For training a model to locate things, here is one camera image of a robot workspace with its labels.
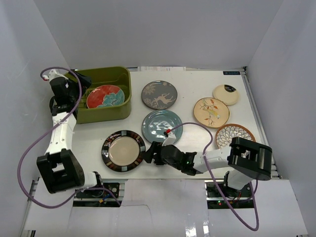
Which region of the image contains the red plate with teal flower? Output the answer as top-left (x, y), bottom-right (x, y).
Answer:
top-left (86, 85), bottom-right (125, 109)

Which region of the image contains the blue-grey glazed plate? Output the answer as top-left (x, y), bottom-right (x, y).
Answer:
top-left (141, 110), bottom-right (182, 143)

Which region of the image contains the dark striped rim plate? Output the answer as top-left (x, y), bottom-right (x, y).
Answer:
top-left (101, 130), bottom-right (146, 172)

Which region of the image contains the grey plate with deer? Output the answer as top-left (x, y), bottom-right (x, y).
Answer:
top-left (141, 80), bottom-right (178, 110)

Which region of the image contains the beige plate with bird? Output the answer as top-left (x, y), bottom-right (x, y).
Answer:
top-left (193, 97), bottom-right (230, 129)

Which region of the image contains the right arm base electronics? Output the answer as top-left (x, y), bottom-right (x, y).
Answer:
top-left (205, 180), bottom-right (254, 210)

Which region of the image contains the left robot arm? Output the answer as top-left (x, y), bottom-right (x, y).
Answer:
top-left (37, 69), bottom-right (104, 197)

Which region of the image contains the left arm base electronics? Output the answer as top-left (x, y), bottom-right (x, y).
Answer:
top-left (73, 182), bottom-right (125, 207)

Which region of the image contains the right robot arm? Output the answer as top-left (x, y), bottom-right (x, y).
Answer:
top-left (143, 133), bottom-right (272, 197)

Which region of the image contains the olive green plastic bin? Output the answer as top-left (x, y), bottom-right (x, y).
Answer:
top-left (77, 66), bottom-right (132, 124)

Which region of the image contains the white petal plate orange rim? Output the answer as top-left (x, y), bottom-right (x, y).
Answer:
top-left (215, 123), bottom-right (256, 149)

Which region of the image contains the small cream plate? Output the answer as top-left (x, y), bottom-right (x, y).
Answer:
top-left (213, 84), bottom-right (239, 105)

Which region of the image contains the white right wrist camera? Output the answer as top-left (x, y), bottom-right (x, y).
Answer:
top-left (162, 129), bottom-right (177, 146)

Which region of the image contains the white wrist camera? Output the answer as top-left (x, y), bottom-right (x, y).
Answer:
top-left (162, 129), bottom-right (177, 146)
top-left (42, 69), bottom-right (68, 81)

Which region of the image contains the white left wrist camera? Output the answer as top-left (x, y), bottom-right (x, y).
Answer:
top-left (42, 69), bottom-right (68, 81)

